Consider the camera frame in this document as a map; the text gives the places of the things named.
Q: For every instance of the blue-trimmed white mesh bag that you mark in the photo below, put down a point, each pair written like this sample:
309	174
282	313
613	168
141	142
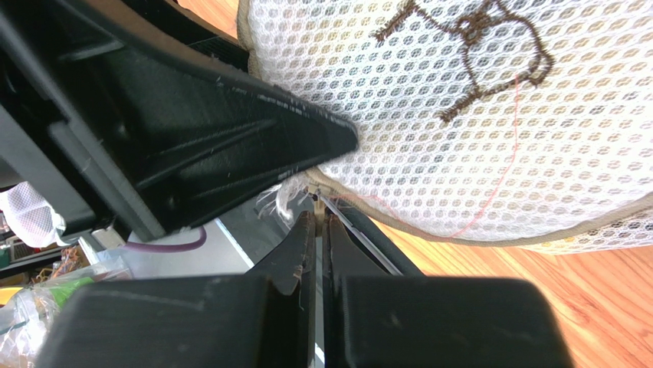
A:
31	217

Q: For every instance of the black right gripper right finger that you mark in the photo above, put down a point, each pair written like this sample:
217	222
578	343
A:
376	319

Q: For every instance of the clear plastic bag clutter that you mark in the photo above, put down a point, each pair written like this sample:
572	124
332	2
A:
28	316

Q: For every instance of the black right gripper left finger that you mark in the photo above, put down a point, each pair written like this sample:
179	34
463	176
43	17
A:
262	318

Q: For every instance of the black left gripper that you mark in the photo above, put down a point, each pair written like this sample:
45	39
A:
75	99

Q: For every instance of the beige-trimmed white mesh bag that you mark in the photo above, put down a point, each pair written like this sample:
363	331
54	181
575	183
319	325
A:
483	123

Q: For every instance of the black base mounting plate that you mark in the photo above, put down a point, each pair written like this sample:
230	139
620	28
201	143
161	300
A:
370	239

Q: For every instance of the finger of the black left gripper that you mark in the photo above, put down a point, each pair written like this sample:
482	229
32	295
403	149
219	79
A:
191	131

